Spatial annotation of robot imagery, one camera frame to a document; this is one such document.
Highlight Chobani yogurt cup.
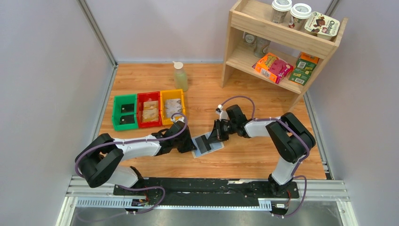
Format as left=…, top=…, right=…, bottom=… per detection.
left=304, top=11, right=340, bottom=40

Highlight green orange juice box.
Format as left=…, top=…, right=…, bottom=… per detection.
left=289, top=52, right=319, bottom=86

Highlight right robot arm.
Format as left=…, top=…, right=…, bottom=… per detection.
left=196, top=105, right=316, bottom=197

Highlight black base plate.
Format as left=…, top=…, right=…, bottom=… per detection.
left=113, top=178, right=299, bottom=207

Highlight green plastic bin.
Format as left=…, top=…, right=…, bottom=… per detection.
left=112, top=94, right=138, bottom=131

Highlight paper coffee cup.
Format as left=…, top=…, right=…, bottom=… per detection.
left=271, top=0, right=292, bottom=24
left=288, top=3, right=312, bottom=31

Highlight glass jar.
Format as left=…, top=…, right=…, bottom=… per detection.
left=243, top=32, right=257, bottom=46
left=254, top=37, right=271, bottom=58

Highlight right glass jar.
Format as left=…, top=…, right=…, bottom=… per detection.
left=254, top=37, right=271, bottom=58

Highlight right paper coffee cup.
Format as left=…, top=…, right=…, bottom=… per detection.
left=288, top=3, right=312, bottom=31

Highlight wooden shelf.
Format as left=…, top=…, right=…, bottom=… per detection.
left=221, top=0, right=348, bottom=112

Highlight left paper coffee cup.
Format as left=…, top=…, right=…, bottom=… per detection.
left=271, top=0, right=292, bottom=24

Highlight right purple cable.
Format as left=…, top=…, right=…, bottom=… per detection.
left=219, top=96, right=311, bottom=218

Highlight black credit card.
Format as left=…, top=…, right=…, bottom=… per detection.
left=120, top=104, right=136, bottom=113
left=195, top=133, right=221, bottom=155

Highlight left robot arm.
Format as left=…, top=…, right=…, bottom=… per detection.
left=75, top=120, right=197, bottom=195

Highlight gold cards in red bin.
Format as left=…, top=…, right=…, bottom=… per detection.
left=142, top=111, right=159, bottom=122

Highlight green soap bottle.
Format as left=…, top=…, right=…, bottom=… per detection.
left=173, top=61, right=189, bottom=92

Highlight aluminium frame rail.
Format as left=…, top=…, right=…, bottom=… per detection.
left=56, top=176, right=357, bottom=226

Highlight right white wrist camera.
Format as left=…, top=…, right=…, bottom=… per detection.
left=215, top=105, right=228, bottom=121

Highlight white credit card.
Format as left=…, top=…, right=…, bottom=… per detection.
left=165, top=98, right=183, bottom=115

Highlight red plastic bin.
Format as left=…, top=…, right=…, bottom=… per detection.
left=136, top=91, right=162, bottom=129

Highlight gold credit card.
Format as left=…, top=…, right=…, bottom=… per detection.
left=143, top=100, right=159, bottom=112

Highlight black cards in green bin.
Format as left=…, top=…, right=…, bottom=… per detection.
left=120, top=114, right=136, bottom=125

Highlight yellow plastic bin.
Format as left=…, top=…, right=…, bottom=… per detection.
left=160, top=89, right=186, bottom=126

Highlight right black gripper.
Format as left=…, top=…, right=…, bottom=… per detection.
left=207, top=118, right=237, bottom=143

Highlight beige card holder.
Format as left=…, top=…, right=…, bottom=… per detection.
left=192, top=132, right=224, bottom=158

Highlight orange pink snack box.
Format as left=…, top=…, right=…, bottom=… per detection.
left=253, top=53, right=294, bottom=84

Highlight left glass jar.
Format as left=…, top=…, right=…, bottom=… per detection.
left=243, top=32, right=257, bottom=46

